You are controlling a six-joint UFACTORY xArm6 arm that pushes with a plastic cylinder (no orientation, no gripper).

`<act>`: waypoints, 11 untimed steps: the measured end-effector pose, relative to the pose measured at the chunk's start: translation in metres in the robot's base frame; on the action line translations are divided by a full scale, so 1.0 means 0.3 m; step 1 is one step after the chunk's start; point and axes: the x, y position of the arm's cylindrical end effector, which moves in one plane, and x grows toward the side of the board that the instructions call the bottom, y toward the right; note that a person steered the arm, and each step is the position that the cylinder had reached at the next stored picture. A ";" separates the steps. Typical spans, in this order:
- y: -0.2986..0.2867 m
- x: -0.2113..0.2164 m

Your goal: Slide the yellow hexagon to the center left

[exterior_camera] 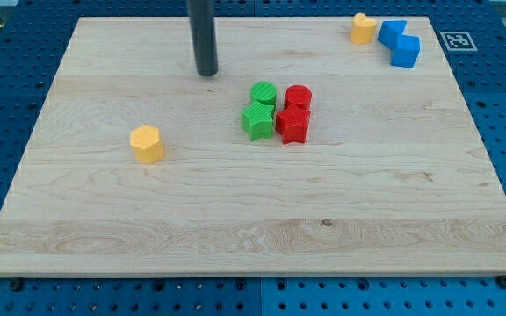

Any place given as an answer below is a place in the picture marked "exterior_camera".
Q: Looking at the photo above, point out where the yellow hexagon block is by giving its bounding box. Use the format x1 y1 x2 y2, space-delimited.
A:
130 125 164 164

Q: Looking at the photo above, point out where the green star block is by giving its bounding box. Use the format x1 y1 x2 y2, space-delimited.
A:
241 100 275 141

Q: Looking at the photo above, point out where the wooden board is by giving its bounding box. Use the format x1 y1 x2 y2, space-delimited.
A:
0 17 506 278

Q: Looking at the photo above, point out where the red star block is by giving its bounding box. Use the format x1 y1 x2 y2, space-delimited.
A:
275 105 311 144

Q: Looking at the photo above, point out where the green cylinder block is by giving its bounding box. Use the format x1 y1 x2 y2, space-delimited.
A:
249 81 278 105

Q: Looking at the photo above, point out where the red cylinder block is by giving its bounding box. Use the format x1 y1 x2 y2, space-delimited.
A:
284 84 313 110

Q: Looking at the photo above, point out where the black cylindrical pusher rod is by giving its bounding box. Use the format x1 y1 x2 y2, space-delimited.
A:
186 0 219 77

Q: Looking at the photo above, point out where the yellow heart block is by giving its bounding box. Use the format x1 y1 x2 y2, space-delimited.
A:
350 13 378 45

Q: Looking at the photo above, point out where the blue zigzag block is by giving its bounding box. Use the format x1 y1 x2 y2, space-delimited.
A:
378 20 421 68

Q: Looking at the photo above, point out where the white fiducial marker tag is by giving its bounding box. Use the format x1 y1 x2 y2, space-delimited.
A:
440 31 477 52

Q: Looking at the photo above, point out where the black bolt front left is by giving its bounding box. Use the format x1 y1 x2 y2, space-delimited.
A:
9 278 24 292

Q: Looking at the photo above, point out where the black bolt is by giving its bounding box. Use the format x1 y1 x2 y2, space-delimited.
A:
9 278 24 292
495 275 506 289

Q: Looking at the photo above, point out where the black bolt front right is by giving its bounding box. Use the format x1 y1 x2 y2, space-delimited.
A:
495 275 506 289

